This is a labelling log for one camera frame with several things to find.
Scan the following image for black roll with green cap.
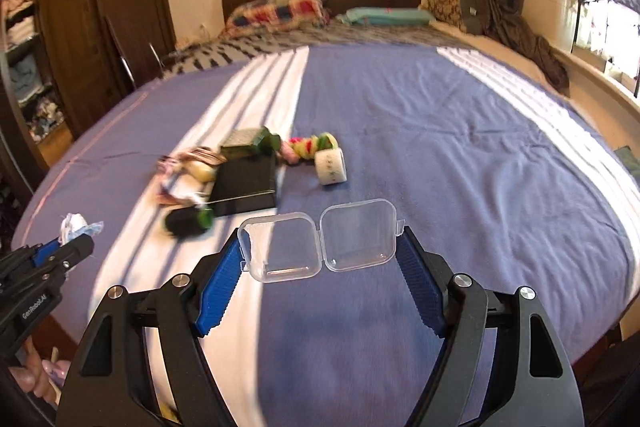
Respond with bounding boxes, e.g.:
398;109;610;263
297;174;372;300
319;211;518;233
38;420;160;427
164;206;215;242

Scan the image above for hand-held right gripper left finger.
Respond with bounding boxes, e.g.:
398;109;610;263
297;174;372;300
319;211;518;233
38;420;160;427
55;229;251;427

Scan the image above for grey bag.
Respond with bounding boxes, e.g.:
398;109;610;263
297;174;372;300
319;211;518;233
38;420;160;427
440;0;484;34

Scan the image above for teal pillow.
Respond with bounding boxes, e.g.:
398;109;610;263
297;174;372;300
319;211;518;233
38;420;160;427
335;7;436;27

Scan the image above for person's left hand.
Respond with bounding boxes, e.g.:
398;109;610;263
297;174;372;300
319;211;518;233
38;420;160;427
9;336;70;408

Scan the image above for grey zigzag patterned blanket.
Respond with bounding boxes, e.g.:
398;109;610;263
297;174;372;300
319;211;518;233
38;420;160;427
162;23;481;80

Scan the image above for light blue folded clothes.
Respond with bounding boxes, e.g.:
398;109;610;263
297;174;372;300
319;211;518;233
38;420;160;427
7;59;45;102

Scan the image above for flat black box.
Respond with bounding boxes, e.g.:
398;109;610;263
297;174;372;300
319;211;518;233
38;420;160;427
207;154;279;217

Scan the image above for colourful knitted scrunchie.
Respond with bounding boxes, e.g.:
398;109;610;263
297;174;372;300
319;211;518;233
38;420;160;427
281;133;337;166

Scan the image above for pile of small items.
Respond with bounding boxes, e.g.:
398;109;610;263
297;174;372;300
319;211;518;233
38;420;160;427
24;99;67;144

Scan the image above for dark green container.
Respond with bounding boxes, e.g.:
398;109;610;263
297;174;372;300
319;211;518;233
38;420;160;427
220;126;283;162

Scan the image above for dark green cloth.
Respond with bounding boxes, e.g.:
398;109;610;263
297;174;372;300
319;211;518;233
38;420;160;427
612;147;640;181

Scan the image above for checked red blue pillow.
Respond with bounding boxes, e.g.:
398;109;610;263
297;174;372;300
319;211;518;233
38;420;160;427
225;0;331;39

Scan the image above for white tape roll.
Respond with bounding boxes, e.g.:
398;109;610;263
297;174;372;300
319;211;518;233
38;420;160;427
314;147;347;186

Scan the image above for blue white striped bed cover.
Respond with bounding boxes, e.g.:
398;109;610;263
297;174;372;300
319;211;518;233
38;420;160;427
10;44;636;427

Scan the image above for white storage box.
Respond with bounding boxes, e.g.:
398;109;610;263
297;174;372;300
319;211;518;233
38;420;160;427
522;0;584;54

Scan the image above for cream yellow packet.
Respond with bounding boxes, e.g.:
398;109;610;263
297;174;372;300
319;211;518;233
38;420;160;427
182;161;221;184

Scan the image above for clear plastic hinged box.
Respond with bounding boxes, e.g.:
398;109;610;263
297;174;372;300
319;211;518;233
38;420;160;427
236;198;406;283

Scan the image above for folded metal chair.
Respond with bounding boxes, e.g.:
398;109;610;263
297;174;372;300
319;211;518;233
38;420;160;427
102;14;167;94

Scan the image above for brown patterned cushion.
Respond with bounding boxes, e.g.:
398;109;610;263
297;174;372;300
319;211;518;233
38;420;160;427
421;0;463;26

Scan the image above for dark wooden wardrobe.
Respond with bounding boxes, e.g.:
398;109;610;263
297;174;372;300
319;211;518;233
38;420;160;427
0;0;177;170

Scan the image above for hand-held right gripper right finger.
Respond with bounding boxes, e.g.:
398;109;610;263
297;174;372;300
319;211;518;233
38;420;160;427
395;226;586;427

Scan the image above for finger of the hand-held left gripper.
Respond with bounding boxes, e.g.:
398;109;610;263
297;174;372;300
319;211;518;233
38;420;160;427
49;237;96;277
29;241;63;269

